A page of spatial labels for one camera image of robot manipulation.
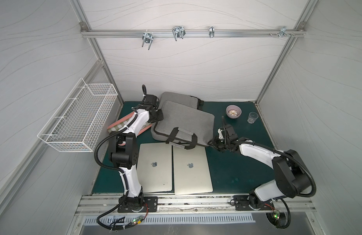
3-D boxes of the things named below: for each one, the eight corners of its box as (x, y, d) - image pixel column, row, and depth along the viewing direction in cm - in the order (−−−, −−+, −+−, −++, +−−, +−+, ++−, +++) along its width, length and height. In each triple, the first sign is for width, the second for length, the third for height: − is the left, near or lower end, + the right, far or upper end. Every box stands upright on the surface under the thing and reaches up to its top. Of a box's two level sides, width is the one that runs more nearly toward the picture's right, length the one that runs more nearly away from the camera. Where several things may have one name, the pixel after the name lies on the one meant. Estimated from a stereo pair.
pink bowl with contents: (226, 118, 111) (227, 114, 107) (224, 108, 117) (225, 104, 114) (241, 118, 111) (243, 115, 107) (238, 109, 117) (240, 105, 114)
